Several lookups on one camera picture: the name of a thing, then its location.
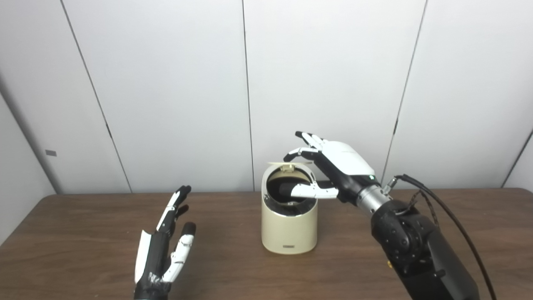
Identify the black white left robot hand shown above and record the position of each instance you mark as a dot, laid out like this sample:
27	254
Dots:
154	258

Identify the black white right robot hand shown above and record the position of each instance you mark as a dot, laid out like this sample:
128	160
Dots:
347	160

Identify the cream round bin lid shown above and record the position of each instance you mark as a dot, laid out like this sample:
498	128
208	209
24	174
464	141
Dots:
287	166

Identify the cream-colored bin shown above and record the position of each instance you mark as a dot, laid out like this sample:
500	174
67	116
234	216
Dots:
288	231

